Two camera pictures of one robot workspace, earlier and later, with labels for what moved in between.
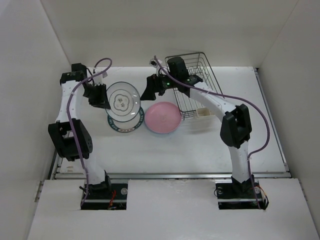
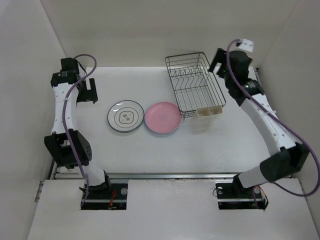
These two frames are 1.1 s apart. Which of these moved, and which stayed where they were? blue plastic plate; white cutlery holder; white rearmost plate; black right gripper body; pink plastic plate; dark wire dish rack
Moved: black right gripper body; white rearmost plate
Stayed: pink plastic plate; blue plastic plate; white cutlery holder; dark wire dish rack
